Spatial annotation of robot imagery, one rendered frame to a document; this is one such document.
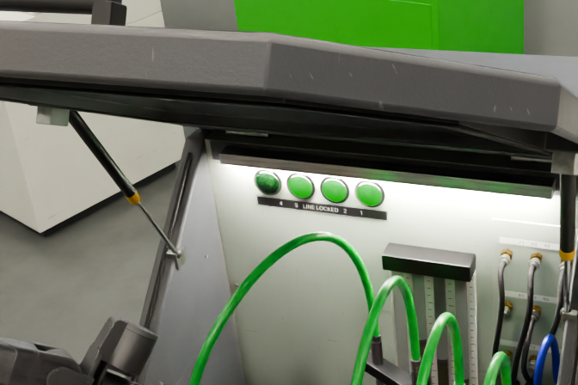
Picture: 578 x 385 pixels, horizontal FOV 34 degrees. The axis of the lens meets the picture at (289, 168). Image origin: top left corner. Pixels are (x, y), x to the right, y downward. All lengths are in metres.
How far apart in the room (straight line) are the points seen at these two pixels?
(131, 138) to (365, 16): 1.22
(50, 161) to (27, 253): 0.41
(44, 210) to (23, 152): 0.29
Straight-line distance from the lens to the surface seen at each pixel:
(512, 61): 1.69
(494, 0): 4.28
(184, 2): 6.40
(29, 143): 4.15
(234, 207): 1.67
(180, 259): 1.59
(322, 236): 1.40
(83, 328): 3.75
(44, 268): 4.17
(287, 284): 1.72
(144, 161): 4.52
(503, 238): 1.52
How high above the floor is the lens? 2.16
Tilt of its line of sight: 28 degrees down
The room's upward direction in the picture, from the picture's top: 7 degrees counter-clockwise
